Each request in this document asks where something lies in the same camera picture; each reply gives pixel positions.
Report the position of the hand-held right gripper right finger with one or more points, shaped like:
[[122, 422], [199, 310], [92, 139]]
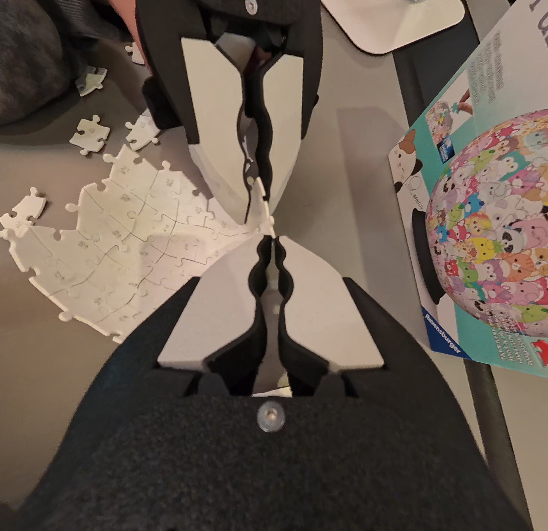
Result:
[[332, 317]]

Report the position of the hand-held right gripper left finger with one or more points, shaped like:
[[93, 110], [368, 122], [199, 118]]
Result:
[[214, 317]]

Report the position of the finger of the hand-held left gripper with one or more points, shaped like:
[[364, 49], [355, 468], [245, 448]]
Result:
[[214, 111], [284, 111]]

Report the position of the partly built white puzzle ball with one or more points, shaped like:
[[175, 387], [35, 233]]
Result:
[[128, 240]]

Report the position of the person's left forearm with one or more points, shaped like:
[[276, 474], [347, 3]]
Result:
[[34, 47]]

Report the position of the white puzzle piece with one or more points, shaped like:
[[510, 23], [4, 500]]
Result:
[[92, 80], [135, 53], [90, 133], [28, 207], [142, 130]]

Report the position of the colourful puzzle ball box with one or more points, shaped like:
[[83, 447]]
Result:
[[492, 240]]

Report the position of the white stand with base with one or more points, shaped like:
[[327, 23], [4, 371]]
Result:
[[385, 30]]

